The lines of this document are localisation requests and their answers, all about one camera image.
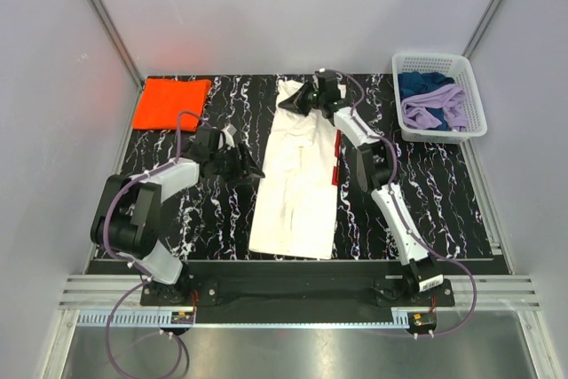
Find white plastic laundry basket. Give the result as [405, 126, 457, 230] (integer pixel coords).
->
[391, 52, 487, 144]

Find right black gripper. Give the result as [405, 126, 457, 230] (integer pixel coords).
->
[278, 82, 324, 117]

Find lilac t shirt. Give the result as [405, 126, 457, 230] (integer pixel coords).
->
[401, 84, 469, 131]

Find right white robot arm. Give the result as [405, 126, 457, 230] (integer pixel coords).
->
[278, 68, 444, 305]

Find slotted cable duct rail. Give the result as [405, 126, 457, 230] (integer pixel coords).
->
[77, 307, 438, 328]

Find folded orange t shirt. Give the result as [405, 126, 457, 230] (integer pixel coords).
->
[132, 78, 212, 130]

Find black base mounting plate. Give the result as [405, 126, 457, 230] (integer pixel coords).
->
[140, 260, 456, 311]

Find dark blue t shirt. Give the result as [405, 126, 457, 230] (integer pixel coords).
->
[398, 72, 454, 131]

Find white t shirt red print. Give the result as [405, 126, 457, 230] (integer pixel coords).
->
[248, 107, 341, 259]

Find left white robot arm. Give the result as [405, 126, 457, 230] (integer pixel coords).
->
[91, 125, 265, 304]

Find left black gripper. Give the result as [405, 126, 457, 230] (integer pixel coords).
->
[210, 142, 264, 187]

